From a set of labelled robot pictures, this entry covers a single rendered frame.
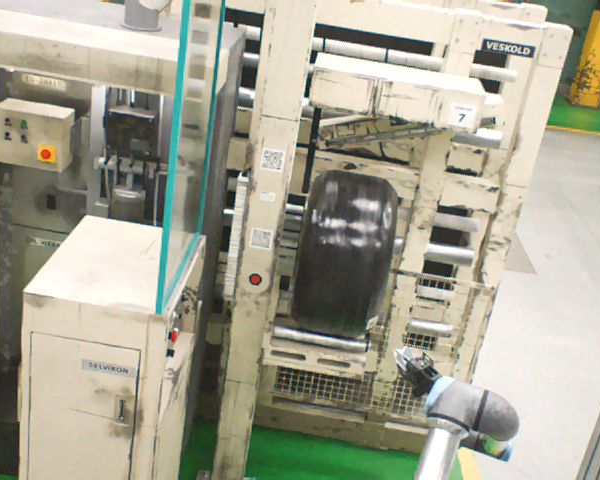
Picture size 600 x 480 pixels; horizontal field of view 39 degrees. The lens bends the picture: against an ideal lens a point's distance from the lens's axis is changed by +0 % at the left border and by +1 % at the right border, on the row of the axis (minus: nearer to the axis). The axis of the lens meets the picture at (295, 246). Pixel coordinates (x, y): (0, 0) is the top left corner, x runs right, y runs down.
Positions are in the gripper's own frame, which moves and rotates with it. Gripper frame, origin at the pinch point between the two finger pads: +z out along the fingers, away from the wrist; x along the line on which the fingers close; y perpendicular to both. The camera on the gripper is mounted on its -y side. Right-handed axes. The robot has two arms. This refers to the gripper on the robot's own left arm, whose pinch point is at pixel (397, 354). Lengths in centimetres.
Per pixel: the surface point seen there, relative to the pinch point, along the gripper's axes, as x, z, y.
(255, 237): 19, 55, 23
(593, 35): -722, 479, -341
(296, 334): 18.9, 32.4, -6.8
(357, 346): 2.9, 18.0, -11.0
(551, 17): -714, 544, -339
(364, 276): 1.3, 15.7, 24.7
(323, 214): 3, 35, 39
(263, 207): 14, 56, 34
